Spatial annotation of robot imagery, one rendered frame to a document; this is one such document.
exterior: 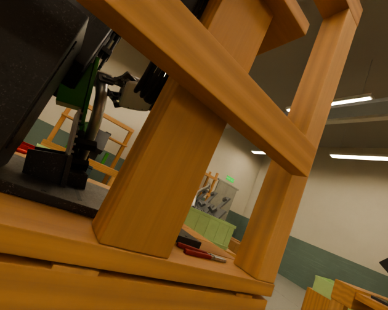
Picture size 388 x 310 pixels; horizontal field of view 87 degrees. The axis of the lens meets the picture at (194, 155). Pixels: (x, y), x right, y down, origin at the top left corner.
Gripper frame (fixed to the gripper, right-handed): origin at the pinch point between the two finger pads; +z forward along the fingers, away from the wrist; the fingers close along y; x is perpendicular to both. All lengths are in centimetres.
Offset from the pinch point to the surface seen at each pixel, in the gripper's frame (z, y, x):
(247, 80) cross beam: -19.1, 27.1, 28.2
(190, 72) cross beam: -5.9, 24.6, 30.1
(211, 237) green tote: -83, -69, 25
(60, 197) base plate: 8.0, -7.1, 34.8
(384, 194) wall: -732, -81, -30
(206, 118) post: -14.0, 17.4, 30.7
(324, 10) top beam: -66, 52, -12
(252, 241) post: -41, -7, 49
